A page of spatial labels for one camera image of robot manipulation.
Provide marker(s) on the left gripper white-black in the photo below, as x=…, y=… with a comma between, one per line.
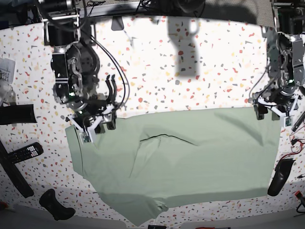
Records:
x=282, y=110

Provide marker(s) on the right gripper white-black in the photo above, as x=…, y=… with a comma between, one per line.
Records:
x=90, y=114

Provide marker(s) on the green T-shirt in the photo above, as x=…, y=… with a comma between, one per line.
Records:
x=153, y=162

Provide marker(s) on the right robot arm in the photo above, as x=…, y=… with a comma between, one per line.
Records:
x=75, y=65

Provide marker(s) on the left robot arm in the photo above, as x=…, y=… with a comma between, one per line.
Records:
x=285, y=63

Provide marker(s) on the black pen tool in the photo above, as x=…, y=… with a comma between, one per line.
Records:
x=298, y=122

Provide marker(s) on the black curved shell part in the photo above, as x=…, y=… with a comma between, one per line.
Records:
x=282, y=172

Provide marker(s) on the black remote control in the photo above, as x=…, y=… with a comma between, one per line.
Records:
x=25, y=153

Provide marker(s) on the black cylinder tube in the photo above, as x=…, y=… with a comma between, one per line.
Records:
x=17, y=114

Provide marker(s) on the clear plastic parts box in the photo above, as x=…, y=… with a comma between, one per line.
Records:
x=7, y=71

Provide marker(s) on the long black bar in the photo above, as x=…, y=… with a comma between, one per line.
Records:
x=14, y=174

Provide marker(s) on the black curved handle piece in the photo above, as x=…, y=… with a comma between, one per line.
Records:
x=52, y=205

